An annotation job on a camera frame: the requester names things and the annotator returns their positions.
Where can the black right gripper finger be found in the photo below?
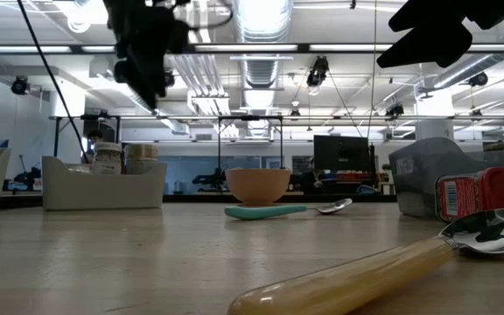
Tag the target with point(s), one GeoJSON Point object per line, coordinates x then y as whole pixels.
{"type": "Point", "coordinates": [431, 11]}
{"type": "Point", "coordinates": [440, 44]}

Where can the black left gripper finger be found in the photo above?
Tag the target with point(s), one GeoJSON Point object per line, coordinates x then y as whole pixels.
{"type": "Point", "coordinates": [121, 71]}
{"type": "Point", "coordinates": [147, 79]}

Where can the gold lid spice jar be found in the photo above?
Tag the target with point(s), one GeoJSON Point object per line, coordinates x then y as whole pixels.
{"type": "Point", "coordinates": [142, 159]}

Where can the white lid spice jar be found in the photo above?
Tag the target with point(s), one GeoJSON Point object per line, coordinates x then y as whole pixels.
{"type": "Point", "coordinates": [107, 159]}

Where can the red spice box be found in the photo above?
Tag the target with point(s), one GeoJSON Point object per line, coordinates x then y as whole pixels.
{"type": "Point", "coordinates": [484, 192]}

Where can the black background robot arm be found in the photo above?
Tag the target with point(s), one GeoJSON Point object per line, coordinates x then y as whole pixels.
{"type": "Point", "coordinates": [210, 178]}

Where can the black ceiling spotlight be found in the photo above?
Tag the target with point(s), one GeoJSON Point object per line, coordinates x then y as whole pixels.
{"type": "Point", "coordinates": [317, 72]}
{"type": "Point", "coordinates": [395, 110]}
{"type": "Point", "coordinates": [478, 79]}
{"type": "Point", "coordinates": [171, 79]}
{"type": "Point", "coordinates": [19, 86]}

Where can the person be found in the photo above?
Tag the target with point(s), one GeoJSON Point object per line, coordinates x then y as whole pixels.
{"type": "Point", "coordinates": [94, 137]}

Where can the black plastic tray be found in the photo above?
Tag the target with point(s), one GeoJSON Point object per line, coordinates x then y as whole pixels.
{"type": "Point", "coordinates": [418, 175]}

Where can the black monitor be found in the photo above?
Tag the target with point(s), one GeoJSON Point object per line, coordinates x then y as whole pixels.
{"type": "Point", "coordinates": [344, 153]}

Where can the orange bowl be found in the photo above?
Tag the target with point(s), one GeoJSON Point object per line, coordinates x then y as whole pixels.
{"type": "Point", "coordinates": [257, 186]}

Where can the black background rig frame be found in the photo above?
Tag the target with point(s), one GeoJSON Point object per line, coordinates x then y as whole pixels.
{"type": "Point", "coordinates": [219, 140]}
{"type": "Point", "coordinates": [117, 131]}

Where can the silver ventilation duct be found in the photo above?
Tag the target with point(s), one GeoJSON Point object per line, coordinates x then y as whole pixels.
{"type": "Point", "coordinates": [261, 65]}

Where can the black aluminium rig frame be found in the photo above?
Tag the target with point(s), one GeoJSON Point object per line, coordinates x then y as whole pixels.
{"type": "Point", "coordinates": [304, 48]}

